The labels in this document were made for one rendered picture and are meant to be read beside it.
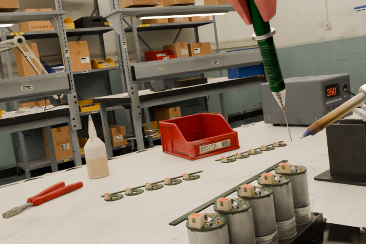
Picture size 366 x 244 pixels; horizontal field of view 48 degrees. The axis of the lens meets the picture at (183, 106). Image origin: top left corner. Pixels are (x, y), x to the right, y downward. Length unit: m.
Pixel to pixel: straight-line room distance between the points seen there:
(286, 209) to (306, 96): 0.55
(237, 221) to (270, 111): 0.66
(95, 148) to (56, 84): 2.01
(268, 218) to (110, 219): 0.22
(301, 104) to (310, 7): 5.29
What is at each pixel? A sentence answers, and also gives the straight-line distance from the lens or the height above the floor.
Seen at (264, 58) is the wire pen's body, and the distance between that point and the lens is 0.29.
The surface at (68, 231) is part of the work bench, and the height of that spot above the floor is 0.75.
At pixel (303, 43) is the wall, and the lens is 6.22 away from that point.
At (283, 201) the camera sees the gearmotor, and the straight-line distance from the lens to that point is 0.31.
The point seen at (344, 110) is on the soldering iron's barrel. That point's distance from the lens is 0.34.
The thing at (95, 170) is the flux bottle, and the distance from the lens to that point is 0.66.
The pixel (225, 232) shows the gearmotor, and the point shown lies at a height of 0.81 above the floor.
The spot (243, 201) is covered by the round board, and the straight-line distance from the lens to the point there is 0.28.
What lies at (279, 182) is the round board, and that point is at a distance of 0.31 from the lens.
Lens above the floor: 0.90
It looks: 5 degrees down
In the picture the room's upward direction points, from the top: 8 degrees counter-clockwise
